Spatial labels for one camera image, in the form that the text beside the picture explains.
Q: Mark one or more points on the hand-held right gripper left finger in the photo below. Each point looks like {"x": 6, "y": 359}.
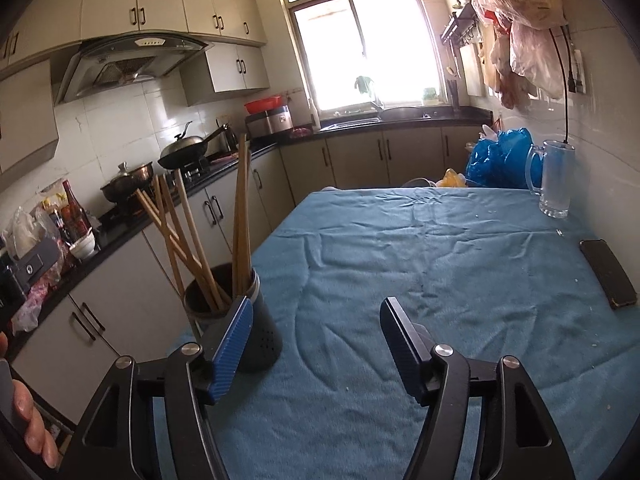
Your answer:
{"x": 232, "y": 345}

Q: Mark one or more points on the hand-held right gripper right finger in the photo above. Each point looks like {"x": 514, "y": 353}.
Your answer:
{"x": 400, "y": 350}

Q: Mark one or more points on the dark chopstick holder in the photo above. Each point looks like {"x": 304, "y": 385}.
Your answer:
{"x": 260, "y": 330}

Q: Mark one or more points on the group of wooden chopsticks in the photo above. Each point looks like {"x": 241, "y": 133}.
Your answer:
{"x": 242, "y": 220}

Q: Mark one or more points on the person's left hand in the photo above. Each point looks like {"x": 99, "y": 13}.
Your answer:
{"x": 32, "y": 420}

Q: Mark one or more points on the blue table cloth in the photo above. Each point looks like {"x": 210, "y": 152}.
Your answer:
{"x": 425, "y": 285}

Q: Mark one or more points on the grey kitchen appliance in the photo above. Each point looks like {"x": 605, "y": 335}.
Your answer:
{"x": 35, "y": 262}

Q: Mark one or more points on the white bowl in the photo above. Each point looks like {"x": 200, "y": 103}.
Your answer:
{"x": 82, "y": 249}

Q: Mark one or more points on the black kitchen countertop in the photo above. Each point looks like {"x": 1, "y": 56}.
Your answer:
{"x": 120, "y": 227}

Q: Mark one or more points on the gas stove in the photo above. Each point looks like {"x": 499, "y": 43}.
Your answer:
{"x": 195, "y": 172}

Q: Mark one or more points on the yellow plastic bag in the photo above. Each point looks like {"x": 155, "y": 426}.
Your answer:
{"x": 452, "y": 179}

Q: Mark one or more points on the brown sauce bottle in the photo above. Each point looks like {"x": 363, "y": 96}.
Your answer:
{"x": 75, "y": 210}

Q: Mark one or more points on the steel cooking pot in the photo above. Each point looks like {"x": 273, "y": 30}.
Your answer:
{"x": 125, "y": 182}

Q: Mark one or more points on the cream base cabinets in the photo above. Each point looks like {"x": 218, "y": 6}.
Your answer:
{"x": 350, "y": 160}

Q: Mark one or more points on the black wok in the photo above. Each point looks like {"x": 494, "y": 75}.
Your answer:
{"x": 182, "y": 152}

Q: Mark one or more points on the metal kettle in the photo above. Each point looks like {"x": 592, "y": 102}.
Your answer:
{"x": 227, "y": 137}

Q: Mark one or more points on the blue plastic bag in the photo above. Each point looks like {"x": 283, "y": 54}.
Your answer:
{"x": 500, "y": 160}

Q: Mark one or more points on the black smartphone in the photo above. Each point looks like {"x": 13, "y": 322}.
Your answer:
{"x": 607, "y": 272}

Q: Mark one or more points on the red cloth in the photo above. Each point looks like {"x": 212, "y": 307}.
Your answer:
{"x": 301, "y": 132}

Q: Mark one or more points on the steel pot with red lid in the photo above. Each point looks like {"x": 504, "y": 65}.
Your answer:
{"x": 270, "y": 124}

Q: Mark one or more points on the glass mug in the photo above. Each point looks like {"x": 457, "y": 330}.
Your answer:
{"x": 555, "y": 180}

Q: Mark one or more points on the steel sink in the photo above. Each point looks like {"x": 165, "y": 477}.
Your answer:
{"x": 350, "y": 123}

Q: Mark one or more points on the white plastic bag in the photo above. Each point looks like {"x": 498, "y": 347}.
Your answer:
{"x": 487, "y": 132}

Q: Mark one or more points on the metal wash basin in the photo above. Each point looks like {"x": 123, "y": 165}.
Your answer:
{"x": 405, "y": 112}

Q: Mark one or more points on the red plastic basin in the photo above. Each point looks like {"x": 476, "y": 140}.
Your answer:
{"x": 262, "y": 104}

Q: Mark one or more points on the black utensil jar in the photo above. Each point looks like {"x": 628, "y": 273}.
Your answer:
{"x": 452, "y": 95}

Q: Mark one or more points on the potted green plant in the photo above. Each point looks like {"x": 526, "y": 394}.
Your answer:
{"x": 364, "y": 84}

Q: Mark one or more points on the white cutting board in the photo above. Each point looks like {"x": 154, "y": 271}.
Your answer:
{"x": 472, "y": 70}

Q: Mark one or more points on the tan hanging plastic bag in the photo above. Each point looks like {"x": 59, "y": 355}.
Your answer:
{"x": 505, "y": 80}

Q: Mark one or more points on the steel range hood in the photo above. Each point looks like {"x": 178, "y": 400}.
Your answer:
{"x": 130, "y": 60}

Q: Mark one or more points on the clear pink plastic bag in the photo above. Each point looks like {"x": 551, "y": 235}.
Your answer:
{"x": 537, "y": 60}

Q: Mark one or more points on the white power socket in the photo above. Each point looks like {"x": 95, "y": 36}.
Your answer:
{"x": 580, "y": 60}

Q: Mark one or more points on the black wall rack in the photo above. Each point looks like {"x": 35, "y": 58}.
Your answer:
{"x": 460, "y": 22}

